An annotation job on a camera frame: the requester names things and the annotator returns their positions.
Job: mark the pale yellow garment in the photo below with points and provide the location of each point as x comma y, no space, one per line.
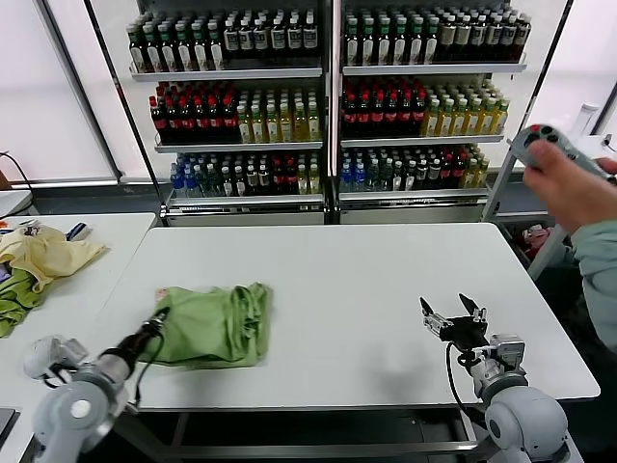
53,255

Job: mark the small pale yellow bottle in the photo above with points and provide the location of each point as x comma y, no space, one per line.
482,174
314,181
303,181
470,176

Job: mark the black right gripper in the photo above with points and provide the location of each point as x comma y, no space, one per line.
460,333

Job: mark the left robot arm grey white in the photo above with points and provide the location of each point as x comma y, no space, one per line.
72,410

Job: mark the cola bottle red cap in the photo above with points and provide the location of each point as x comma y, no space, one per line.
214,122
200,122
159,123
187,123
419,117
229,122
392,118
173,123
364,118
350,118
406,117
378,118

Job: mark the brown cardboard box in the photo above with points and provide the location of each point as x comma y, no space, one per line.
3,176

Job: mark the grey handheld remote controller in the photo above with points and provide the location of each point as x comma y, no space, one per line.
535,137

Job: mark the pink red cloth bundle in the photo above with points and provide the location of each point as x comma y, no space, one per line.
536,241

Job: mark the yellow juice bottle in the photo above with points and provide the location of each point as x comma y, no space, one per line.
286,127
245,128
258,128
272,128
300,127
313,127

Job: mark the large white work table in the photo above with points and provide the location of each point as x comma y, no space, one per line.
520,270

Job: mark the small green tinted bottle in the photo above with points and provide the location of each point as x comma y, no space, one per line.
373,176
385,176
201,182
214,182

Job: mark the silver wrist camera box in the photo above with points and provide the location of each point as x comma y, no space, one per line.
508,349
67,354

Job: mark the crumpled green garment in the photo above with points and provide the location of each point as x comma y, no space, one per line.
17,299

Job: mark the blue white striped pouch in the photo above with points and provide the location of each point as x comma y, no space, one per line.
77,231

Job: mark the small red label cola bottle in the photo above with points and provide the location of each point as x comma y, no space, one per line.
459,172
447,172
290,181
277,181

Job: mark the pale teal sleeved forearm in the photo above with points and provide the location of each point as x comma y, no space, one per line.
600,280

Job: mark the grey flat device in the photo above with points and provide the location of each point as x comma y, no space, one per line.
7,422

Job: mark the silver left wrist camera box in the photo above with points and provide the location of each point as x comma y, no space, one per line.
67,354

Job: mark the dark tea bottle green cap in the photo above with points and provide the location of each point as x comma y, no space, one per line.
170,56
432,49
384,50
155,57
201,55
416,49
352,50
217,55
185,56
140,58
368,50
400,50

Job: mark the green t-shirt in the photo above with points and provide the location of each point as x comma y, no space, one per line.
212,328

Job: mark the white side desk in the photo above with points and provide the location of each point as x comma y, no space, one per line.
96,299

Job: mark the metal drinks shelf unit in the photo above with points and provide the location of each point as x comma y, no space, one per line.
434,69
226,73

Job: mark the amber tea bottle green cap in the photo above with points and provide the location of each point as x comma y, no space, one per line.
501,119
474,120
460,120
432,120
488,120
447,120

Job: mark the small blue water bottle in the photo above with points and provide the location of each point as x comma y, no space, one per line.
346,177
189,182
176,182
359,177

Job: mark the white table with slanted legs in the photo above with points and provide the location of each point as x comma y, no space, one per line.
547,251

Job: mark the small dark drink bottle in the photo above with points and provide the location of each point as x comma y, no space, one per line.
239,182
422,174
227,182
397,176
435,173
410,175
264,181
252,181

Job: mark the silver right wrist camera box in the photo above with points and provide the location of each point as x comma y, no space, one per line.
508,349

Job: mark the dark drink bottle white cap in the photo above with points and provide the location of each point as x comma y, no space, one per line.
260,40
278,40
294,39
232,41
310,39
247,41

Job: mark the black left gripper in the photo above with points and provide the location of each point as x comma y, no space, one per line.
137,341

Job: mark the person's bare hand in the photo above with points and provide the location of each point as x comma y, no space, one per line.
569,193

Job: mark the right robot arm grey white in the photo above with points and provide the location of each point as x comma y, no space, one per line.
525,419

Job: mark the dark bottle beige label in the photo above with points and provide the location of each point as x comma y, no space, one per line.
508,36
464,37
478,37
448,37
523,36
493,36

